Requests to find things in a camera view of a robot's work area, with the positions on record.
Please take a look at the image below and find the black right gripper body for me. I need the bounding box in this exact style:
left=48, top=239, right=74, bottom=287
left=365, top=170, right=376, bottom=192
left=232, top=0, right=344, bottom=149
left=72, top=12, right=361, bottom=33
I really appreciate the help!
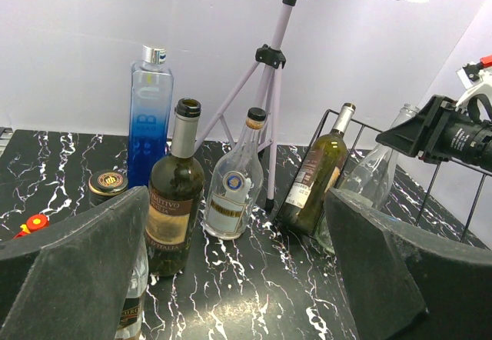
left=421, top=94, right=491, bottom=172

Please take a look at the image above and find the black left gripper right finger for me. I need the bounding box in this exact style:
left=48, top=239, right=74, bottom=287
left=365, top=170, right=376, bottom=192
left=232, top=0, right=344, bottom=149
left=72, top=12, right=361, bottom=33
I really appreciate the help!
left=324, top=189, right=491, bottom=339

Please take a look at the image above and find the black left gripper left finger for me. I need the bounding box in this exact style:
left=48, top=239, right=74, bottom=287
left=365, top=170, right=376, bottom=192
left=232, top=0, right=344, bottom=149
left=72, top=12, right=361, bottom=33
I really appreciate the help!
left=1, top=186, right=149, bottom=339

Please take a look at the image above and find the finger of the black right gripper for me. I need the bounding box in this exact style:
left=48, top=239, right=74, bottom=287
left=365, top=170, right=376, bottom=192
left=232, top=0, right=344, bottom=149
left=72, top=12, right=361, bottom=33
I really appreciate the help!
left=376, top=103, right=437, bottom=158

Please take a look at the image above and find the clear glass bottle grey label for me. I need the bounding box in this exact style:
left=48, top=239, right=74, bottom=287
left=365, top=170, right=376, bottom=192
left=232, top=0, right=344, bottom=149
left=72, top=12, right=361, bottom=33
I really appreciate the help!
left=315, top=104, right=420, bottom=255

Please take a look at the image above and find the green wine bottle brown label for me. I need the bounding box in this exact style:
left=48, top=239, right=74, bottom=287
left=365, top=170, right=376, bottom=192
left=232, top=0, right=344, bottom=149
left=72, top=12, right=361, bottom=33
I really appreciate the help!
left=277, top=103, right=356, bottom=235

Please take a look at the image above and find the square clear bottle gold cap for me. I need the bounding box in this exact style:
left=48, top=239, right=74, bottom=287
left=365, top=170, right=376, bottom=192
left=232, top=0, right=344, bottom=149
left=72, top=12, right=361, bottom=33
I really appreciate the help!
left=88, top=169, right=148, bottom=339

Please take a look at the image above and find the dark Primitivo wine bottle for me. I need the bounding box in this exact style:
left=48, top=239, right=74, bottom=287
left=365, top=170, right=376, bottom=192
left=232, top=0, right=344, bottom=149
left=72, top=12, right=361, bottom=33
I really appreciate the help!
left=145, top=98, right=205, bottom=277

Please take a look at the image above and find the round clear bottle cork stopper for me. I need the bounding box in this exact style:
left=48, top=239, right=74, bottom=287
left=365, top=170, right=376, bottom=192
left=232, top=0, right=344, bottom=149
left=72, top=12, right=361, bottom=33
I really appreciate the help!
left=203, top=107, right=267, bottom=240

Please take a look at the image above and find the tall blue gradient bottle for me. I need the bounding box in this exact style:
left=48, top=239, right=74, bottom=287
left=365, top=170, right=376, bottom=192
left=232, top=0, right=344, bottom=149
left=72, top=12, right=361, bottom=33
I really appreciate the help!
left=127, top=45, right=174, bottom=188

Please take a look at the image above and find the red toy truck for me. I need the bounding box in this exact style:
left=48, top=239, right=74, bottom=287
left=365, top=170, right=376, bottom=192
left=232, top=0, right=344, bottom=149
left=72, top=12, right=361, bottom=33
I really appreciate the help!
left=15, top=214, right=50, bottom=238

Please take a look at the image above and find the lilac tripod music stand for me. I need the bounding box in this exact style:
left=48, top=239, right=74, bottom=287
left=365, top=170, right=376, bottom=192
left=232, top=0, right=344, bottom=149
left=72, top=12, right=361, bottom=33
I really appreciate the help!
left=195, top=0, right=399, bottom=212

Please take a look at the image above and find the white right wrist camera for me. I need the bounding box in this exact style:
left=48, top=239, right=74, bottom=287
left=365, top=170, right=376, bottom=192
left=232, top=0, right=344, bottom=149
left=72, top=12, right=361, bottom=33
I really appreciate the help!
left=456, top=55, right=491, bottom=123

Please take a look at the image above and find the black wire wine rack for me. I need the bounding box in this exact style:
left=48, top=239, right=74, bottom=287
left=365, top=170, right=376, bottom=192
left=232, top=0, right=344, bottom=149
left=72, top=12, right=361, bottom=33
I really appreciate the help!
left=274, top=119, right=491, bottom=250

